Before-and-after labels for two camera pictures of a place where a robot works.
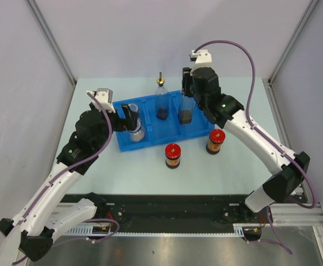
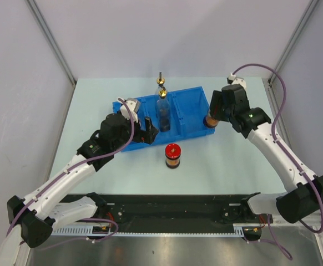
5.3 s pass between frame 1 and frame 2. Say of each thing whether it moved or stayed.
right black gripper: moved
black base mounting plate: stayed
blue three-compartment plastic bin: stayed
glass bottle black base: moved
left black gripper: moved
